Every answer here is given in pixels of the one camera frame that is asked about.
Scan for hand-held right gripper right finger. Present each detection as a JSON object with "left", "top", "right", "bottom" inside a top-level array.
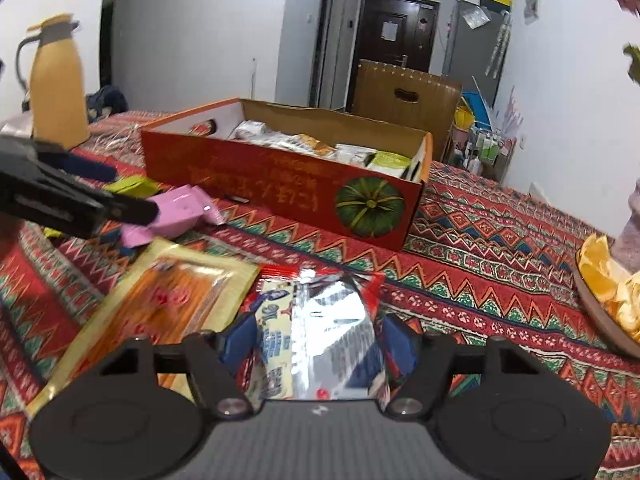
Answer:
[{"left": 380, "top": 312, "right": 541, "bottom": 418}]

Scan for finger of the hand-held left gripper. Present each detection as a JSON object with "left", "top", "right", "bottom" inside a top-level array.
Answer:
[
  {"left": 35, "top": 142, "right": 117, "bottom": 181},
  {"left": 75, "top": 187, "right": 160, "bottom": 226}
]

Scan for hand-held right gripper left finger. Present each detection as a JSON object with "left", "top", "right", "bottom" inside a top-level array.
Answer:
[{"left": 97, "top": 312, "right": 258, "bottom": 418}]

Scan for pink snack packet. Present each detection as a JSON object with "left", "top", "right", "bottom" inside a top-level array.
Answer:
[{"left": 120, "top": 185, "right": 226, "bottom": 248}]

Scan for silver red snack packet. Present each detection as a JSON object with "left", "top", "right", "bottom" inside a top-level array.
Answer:
[{"left": 237, "top": 262, "right": 396, "bottom": 406}]

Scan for white grey snack packet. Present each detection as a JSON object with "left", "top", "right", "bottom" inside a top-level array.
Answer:
[{"left": 230, "top": 120, "right": 281, "bottom": 143}]

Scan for orange cardboard box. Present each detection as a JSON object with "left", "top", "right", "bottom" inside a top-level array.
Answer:
[{"left": 140, "top": 98, "right": 433, "bottom": 252}]

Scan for white snack packet orange picture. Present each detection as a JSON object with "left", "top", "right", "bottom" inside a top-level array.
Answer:
[{"left": 270, "top": 134, "right": 336, "bottom": 158}]

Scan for light green snack packet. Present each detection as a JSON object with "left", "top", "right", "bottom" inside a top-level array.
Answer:
[{"left": 367, "top": 151, "right": 412, "bottom": 178}]

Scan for plain white snack packet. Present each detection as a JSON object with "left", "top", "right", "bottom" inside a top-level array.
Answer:
[{"left": 332, "top": 144, "right": 378, "bottom": 167}]

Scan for dark backpack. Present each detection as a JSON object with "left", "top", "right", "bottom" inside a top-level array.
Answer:
[{"left": 86, "top": 85, "right": 128, "bottom": 122}]

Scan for yellow thermos jug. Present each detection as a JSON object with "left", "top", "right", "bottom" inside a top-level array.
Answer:
[{"left": 15, "top": 14, "right": 91, "bottom": 150}]

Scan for yellow orange snack packet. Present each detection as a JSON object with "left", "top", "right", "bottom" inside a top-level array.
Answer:
[{"left": 27, "top": 237, "right": 261, "bottom": 416}]

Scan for storage rack with bottles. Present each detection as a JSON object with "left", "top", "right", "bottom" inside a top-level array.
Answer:
[{"left": 447, "top": 127, "right": 516, "bottom": 176}]

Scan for brown cardboard carton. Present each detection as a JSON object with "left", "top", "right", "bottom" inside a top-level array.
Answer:
[{"left": 352, "top": 59, "right": 463, "bottom": 161}]

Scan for blue plastic board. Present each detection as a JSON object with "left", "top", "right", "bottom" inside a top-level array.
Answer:
[{"left": 462, "top": 77, "right": 496, "bottom": 128}]

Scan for pink ceramic vase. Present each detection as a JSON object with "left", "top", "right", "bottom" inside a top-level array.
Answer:
[{"left": 612, "top": 177, "right": 640, "bottom": 271}]

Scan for dark entrance door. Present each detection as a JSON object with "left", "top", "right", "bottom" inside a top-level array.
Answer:
[{"left": 356, "top": 0, "right": 441, "bottom": 73}]

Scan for grey refrigerator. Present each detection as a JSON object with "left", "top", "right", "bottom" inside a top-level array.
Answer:
[{"left": 442, "top": 0, "right": 511, "bottom": 106}]

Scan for folded hanging umbrella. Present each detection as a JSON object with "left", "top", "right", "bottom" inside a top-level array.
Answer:
[{"left": 484, "top": 10, "right": 512, "bottom": 78}]

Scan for paper sheet on refrigerator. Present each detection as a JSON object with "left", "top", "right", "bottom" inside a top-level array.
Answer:
[{"left": 461, "top": 4, "right": 491, "bottom": 28}]

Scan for purple flower wall sticker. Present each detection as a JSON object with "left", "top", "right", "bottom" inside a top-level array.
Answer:
[{"left": 500, "top": 85, "right": 523, "bottom": 136}]

